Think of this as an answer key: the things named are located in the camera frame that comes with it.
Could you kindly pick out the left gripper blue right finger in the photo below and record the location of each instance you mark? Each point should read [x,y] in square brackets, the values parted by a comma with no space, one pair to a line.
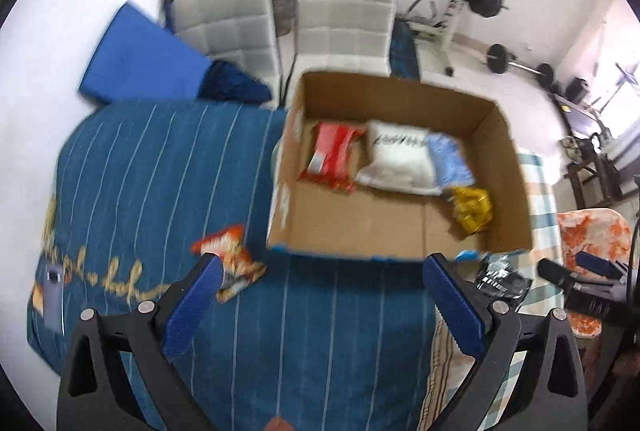
[463,308]

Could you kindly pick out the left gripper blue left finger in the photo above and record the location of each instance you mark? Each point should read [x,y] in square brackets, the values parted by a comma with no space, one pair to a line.
[184,304]

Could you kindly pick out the black snack packet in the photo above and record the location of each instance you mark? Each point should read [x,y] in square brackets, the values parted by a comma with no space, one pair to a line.
[499,278]

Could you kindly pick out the orange dog snack packet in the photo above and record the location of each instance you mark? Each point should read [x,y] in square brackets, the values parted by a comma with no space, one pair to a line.
[240,270]

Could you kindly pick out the yellow snack packet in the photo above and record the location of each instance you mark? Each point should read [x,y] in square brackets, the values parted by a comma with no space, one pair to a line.
[471,208]

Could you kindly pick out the light blue snack packet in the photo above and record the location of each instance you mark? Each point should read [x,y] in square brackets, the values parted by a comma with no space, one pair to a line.
[450,166]

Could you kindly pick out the white pillow packet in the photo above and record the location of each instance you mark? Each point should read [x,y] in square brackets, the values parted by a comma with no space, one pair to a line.
[399,160]

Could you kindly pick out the red snack packet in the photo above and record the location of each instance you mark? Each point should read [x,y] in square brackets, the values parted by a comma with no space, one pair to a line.
[329,162]

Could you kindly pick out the plaid checkered tablecloth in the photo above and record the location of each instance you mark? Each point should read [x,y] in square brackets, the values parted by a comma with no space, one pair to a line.
[449,366]

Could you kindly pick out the orange white floral blanket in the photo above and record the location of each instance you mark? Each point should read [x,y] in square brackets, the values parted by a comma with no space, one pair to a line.
[602,232]

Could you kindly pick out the dark wooden chair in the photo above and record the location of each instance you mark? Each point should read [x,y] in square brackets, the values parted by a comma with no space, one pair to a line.
[588,161]

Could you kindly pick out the blue striped cloth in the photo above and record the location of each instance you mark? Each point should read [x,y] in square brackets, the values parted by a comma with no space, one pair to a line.
[324,344]

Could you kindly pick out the open cardboard box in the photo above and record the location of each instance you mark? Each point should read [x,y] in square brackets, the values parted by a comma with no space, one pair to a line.
[368,223]

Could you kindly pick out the black treadmill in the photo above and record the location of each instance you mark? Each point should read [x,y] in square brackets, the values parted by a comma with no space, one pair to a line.
[616,109]

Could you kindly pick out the dark blue knitted fabric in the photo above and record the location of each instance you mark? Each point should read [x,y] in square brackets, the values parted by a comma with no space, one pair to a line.
[226,82]

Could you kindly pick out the floor barbell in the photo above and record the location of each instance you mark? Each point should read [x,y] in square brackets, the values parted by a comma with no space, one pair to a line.
[499,60]

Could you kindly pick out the blue foam mat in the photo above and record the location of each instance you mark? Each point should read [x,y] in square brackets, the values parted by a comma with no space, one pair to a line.
[138,59]

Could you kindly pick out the black blue bench pad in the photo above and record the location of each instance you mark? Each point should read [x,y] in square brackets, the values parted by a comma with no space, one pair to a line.
[404,61]

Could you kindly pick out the white weight bench rack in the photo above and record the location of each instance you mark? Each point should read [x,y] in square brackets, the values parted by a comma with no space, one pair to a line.
[438,29]

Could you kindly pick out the right white quilted chair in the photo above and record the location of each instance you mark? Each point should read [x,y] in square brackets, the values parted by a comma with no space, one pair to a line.
[341,35]

